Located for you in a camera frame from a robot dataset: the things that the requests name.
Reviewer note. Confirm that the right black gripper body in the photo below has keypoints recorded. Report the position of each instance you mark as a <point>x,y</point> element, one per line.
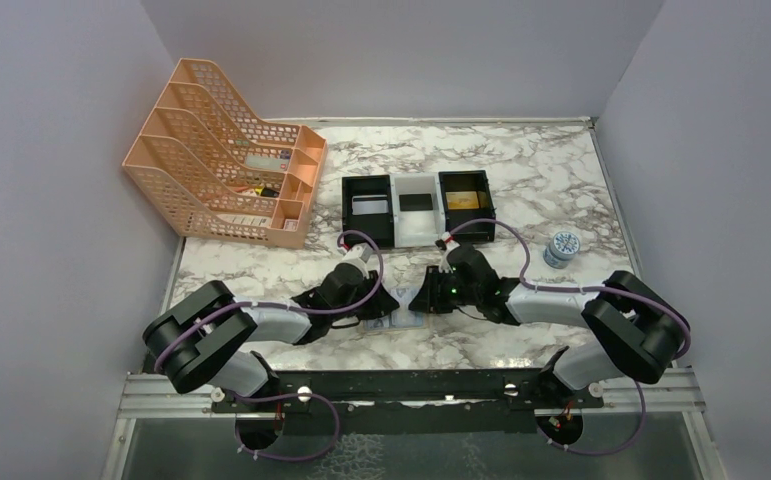
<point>452,294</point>

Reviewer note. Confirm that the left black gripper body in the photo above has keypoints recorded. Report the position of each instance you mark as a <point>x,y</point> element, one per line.
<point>367,287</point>

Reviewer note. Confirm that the silver VIP card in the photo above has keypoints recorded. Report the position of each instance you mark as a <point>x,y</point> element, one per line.
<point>369,205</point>
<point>404,296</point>

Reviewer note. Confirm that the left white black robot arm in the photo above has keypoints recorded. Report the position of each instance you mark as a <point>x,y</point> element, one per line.
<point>198,341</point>

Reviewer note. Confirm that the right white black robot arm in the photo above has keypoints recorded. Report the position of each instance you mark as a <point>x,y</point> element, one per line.
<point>635,334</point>

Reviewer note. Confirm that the gold card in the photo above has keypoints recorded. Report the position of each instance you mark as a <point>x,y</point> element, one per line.
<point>462,200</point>

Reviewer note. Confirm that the black card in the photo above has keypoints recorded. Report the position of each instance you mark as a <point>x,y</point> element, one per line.
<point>415,202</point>

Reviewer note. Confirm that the black left tray bin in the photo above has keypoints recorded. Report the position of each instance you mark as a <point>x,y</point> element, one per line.
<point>380,228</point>

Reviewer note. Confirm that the black tray bin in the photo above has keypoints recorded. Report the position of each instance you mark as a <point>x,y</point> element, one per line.
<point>380,228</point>
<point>475,180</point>

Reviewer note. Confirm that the white middle tray bin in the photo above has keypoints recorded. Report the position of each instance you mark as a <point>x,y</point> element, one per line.
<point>418,228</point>

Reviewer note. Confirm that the blue white round tin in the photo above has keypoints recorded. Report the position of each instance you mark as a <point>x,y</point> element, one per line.
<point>561,249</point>

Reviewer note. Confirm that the black right tray bin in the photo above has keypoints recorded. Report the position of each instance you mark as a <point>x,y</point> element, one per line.
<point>475,180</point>

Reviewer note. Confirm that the items in organizer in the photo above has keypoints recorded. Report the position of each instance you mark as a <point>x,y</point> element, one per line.
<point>252,175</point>

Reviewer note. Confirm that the peach plastic file organizer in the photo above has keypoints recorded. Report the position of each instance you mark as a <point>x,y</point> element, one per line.
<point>169,160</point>

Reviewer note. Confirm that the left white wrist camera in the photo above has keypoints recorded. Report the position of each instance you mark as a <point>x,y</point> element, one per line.
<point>358,256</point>

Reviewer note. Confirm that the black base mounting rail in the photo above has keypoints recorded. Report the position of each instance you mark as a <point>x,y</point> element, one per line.
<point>404,402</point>

